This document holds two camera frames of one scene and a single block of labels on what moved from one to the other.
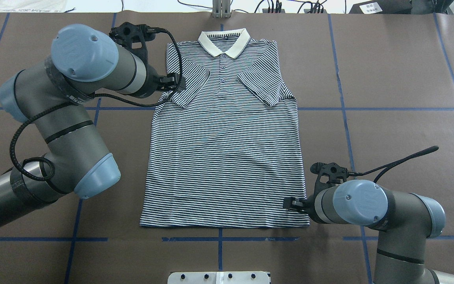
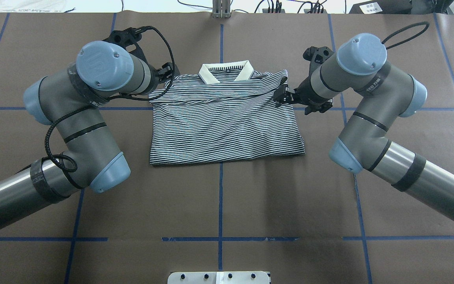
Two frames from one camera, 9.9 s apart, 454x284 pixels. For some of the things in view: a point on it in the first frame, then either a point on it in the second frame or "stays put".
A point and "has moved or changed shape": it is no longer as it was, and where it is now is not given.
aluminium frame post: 221,9 stays put
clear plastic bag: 22,5 stays put
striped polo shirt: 226,151 has moved or changed shape
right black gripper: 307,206 to 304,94
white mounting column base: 218,277 stays put
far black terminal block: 273,10 stays put
